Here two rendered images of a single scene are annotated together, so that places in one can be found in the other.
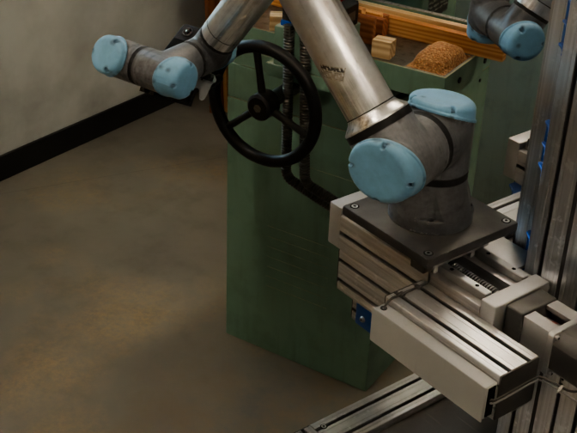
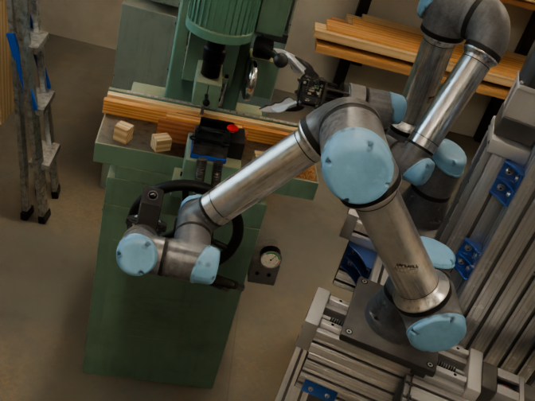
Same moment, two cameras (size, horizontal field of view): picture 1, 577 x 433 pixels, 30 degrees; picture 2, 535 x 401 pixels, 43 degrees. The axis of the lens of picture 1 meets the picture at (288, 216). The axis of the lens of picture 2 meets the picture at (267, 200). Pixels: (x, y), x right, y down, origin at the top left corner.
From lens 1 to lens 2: 1.34 m
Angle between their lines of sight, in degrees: 36
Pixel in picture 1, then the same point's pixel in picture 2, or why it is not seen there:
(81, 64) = not seen: outside the picture
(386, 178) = (445, 339)
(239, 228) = (106, 299)
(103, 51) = (134, 255)
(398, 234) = (398, 351)
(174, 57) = (206, 249)
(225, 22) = (238, 205)
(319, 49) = (400, 253)
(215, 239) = (14, 279)
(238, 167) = (109, 256)
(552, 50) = (478, 193)
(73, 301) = not seen: outside the picture
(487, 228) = not seen: hidden behind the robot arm
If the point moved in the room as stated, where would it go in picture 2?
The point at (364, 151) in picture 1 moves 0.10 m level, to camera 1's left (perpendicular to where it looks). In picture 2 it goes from (434, 325) to (397, 339)
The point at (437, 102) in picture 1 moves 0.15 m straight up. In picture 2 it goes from (439, 258) to (467, 201)
